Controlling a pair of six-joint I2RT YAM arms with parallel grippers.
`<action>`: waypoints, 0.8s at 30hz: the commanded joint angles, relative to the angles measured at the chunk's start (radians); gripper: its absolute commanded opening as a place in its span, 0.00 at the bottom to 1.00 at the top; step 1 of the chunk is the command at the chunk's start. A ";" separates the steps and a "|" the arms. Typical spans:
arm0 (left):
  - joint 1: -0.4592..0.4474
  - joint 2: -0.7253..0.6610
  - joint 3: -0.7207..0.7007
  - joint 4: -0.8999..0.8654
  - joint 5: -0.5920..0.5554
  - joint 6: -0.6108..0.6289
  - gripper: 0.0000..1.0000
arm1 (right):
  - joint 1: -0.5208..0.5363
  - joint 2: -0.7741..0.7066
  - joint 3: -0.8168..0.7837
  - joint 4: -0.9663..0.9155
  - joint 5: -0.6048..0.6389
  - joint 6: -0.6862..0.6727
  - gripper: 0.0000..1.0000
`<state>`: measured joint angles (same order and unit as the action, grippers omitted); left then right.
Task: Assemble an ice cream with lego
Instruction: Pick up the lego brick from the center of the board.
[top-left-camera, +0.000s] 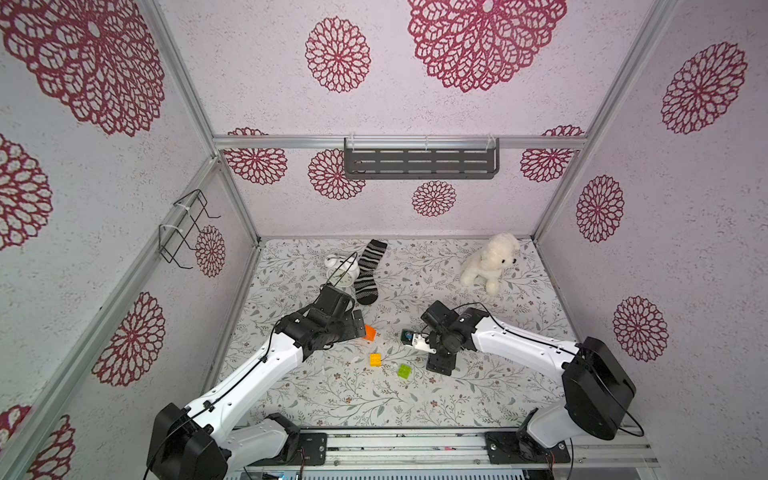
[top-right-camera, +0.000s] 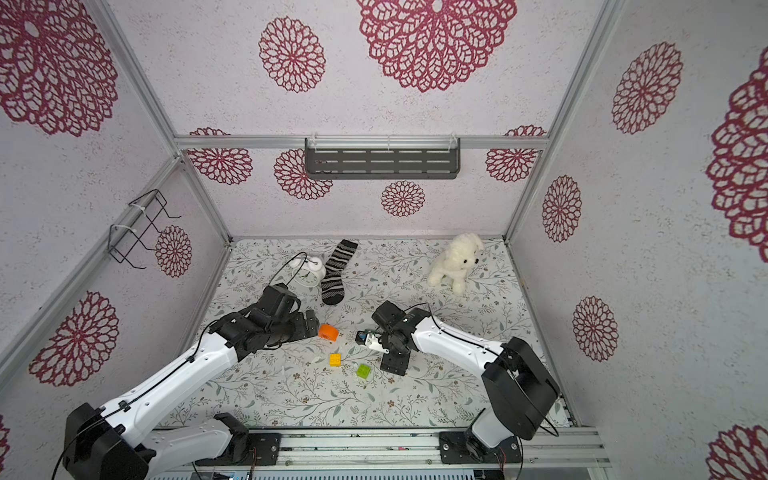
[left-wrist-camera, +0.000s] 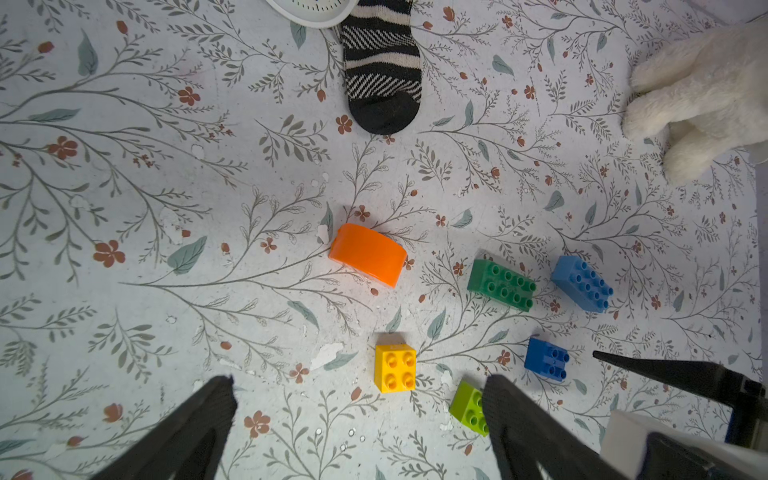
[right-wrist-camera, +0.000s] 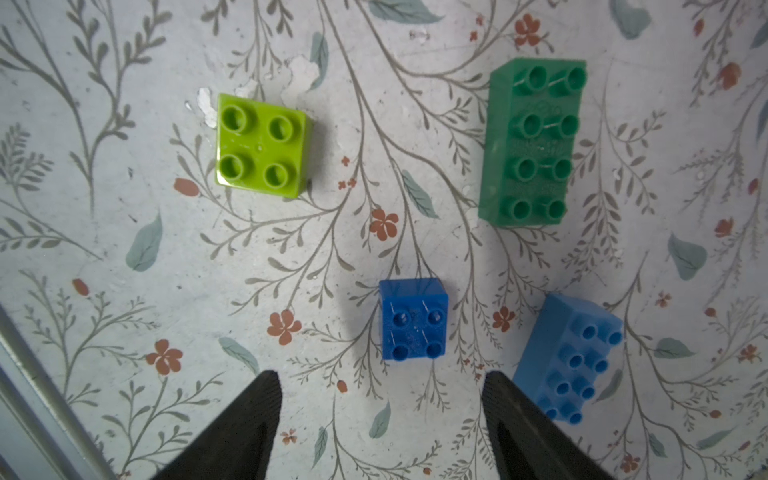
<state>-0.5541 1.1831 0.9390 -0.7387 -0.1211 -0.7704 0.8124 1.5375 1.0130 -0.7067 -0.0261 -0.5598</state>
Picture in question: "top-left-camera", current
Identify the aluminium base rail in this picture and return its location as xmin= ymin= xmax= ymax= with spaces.
xmin=240 ymin=427 xmax=665 ymax=479

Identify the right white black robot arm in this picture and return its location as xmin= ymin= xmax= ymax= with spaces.
xmin=401 ymin=301 xmax=637 ymax=465

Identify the white teddy bear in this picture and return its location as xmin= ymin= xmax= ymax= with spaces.
xmin=460 ymin=233 xmax=521 ymax=296

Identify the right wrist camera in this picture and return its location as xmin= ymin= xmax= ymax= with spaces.
xmin=400 ymin=330 xmax=436 ymax=354

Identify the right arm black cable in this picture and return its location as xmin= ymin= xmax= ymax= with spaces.
xmin=455 ymin=301 xmax=646 ymax=438

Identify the lime green lego brick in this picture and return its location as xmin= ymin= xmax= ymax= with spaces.
xmin=397 ymin=364 xmax=412 ymax=380

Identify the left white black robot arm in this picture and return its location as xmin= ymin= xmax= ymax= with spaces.
xmin=145 ymin=306 xmax=366 ymax=479

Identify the black grey striped sock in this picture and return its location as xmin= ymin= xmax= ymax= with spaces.
xmin=353 ymin=239 xmax=388 ymax=305

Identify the orange lego brick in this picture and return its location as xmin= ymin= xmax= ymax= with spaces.
xmin=364 ymin=325 xmax=377 ymax=342

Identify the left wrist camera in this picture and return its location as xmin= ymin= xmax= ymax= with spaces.
xmin=314 ymin=284 xmax=354 ymax=317

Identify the black wire wall rack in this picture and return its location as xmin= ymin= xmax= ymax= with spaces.
xmin=157 ymin=188 xmax=221 ymax=271

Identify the white alarm clock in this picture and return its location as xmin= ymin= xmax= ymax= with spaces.
xmin=324 ymin=252 xmax=360 ymax=288

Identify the grey wall shelf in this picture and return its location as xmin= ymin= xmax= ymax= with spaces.
xmin=342 ymin=137 xmax=500 ymax=181

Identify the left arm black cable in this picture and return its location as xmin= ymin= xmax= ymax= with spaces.
xmin=326 ymin=251 xmax=361 ymax=289

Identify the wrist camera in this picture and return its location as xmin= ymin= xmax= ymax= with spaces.
xmin=400 ymin=330 xmax=436 ymax=354
xmin=314 ymin=284 xmax=354 ymax=317

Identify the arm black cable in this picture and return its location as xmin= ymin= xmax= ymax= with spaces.
xmin=455 ymin=301 xmax=646 ymax=438
xmin=326 ymin=251 xmax=361 ymax=289

